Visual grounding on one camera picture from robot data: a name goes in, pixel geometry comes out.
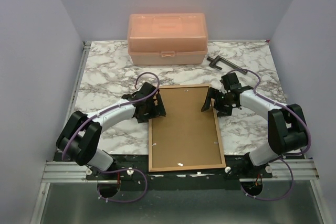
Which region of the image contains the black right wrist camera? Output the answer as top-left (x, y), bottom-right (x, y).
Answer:
top-left (221, 72), bottom-right (242, 91)

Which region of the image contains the blue wooden picture frame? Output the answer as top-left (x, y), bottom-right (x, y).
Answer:
top-left (148, 83), bottom-right (226, 173)

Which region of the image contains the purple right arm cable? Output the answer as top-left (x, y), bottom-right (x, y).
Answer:
top-left (228, 69), bottom-right (313, 201)

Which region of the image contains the aluminium extrusion table frame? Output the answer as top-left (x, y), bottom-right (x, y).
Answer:
top-left (28, 41), bottom-right (91, 224)

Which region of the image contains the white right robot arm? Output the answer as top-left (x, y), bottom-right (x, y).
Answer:
top-left (201, 71), bottom-right (311, 178)

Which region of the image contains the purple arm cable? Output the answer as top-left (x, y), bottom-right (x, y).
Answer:
top-left (61, 71), bottom-right (161, 204)
top-left (228, 69), bottom-right (313, 201)

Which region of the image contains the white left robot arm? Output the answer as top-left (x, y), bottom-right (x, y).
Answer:
top-left (56, 82), bottom-right (166, 179)

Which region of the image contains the orange translucent plastic storage box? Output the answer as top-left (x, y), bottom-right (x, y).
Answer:
top-left (128, 13), bottom-right (208, 66)

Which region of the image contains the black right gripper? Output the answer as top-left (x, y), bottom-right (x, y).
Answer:
top-left (201, 87), bottom-right (234, 117)

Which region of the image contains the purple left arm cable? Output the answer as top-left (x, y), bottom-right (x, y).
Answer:
top-left (61, 71), bottom-right (161, 204)

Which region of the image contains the black metal crank handle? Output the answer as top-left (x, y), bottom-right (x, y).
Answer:
top-left (206, 55), bottom-right (247, 75)

